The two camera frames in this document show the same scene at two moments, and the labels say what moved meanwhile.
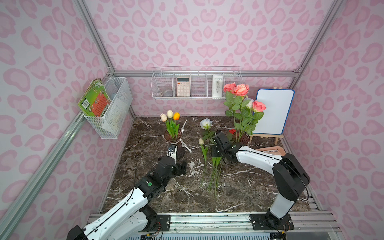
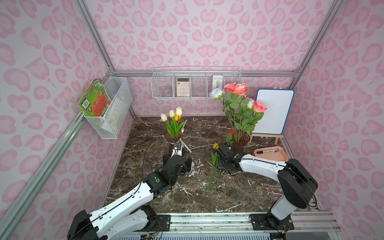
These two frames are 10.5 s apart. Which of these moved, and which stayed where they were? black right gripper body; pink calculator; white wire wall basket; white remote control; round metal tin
Moved: black right gripper body
Stayed: pink calculator; white remote control; white wire wall basket; round metal tin
